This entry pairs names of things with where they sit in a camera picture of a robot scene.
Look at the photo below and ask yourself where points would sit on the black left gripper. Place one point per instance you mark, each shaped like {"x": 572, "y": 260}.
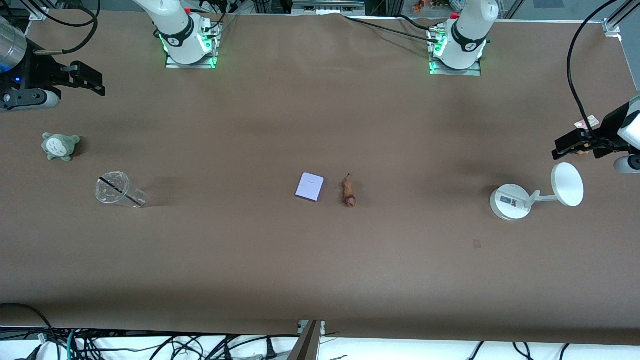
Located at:
{"x": 609, "y": 128}

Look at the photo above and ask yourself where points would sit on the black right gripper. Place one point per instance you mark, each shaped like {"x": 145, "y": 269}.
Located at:
{"x": 36, "y": 70}

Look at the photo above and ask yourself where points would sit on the brown lion statue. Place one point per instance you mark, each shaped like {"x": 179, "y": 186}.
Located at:
{"x": 348, "y": 190}

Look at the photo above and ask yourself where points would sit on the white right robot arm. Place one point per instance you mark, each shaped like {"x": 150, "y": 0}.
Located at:
{"x": 175, "y": 30}

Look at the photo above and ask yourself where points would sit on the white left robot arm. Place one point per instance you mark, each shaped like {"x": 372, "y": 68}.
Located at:
{"x": 467, "y": 35}

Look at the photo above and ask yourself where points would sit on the small brown object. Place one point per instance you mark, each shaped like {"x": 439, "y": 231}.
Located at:
{"x": 581, "y": 151}

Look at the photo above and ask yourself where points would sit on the small printed packet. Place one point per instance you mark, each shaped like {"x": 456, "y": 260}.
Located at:
{"x": 590, "y": 121}

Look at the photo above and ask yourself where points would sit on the grey green plush toy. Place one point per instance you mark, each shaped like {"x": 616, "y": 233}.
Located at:
{"x": 59, "y": 146}

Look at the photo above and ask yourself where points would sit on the white round desk lamp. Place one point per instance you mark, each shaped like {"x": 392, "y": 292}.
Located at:
{"x": 510, "y": 202}

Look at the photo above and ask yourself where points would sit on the clear plastic cup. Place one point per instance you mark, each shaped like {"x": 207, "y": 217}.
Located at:
{"x": 112, "y": 189}

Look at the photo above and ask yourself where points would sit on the black straw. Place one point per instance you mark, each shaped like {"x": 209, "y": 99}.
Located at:
{"x": 120, "y": 189}

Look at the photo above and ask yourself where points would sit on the orange toy figure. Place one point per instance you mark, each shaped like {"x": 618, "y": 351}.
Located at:
{"x": 419, "y": 6}

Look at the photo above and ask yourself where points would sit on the silver metal box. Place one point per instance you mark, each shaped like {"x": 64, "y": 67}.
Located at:
{"x": 327, "y": 7}

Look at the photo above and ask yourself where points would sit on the metal corner bracket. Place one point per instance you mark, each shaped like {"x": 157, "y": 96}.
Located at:
{"x": 612, "y": 27}
{"x": 39, "y": 14}

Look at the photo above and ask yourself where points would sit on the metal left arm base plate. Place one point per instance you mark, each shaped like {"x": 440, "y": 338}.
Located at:
{"x": 475, "y": 71}

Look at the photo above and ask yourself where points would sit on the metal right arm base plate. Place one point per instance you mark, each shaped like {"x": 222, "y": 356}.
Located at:
{"x": 212, "y": 59}

